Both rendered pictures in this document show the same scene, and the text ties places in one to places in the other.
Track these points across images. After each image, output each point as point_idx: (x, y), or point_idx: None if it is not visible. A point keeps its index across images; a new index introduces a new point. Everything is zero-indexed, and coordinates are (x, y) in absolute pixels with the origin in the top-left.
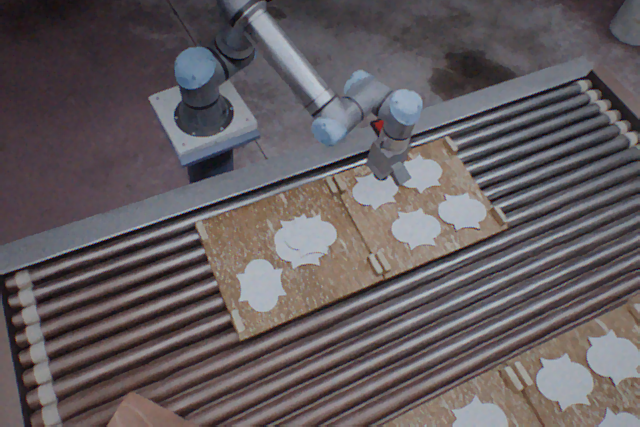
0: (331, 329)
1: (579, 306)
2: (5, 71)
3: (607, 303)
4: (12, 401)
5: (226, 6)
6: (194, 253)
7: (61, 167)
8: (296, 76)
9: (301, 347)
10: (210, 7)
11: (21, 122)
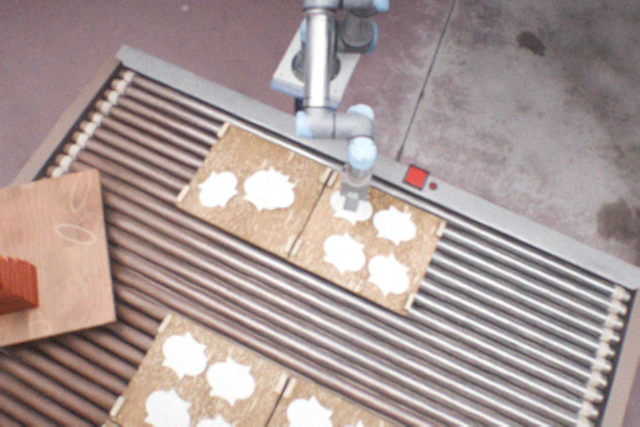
0: (226, 252)
1: (385, 405)
2: None
3: (409, 426)
4: (66, 128)
5: None
6: (210, 139)
7: (273, 40)
8: (308, 74)
9: (200, 242)
10: (489, 5)
11: None
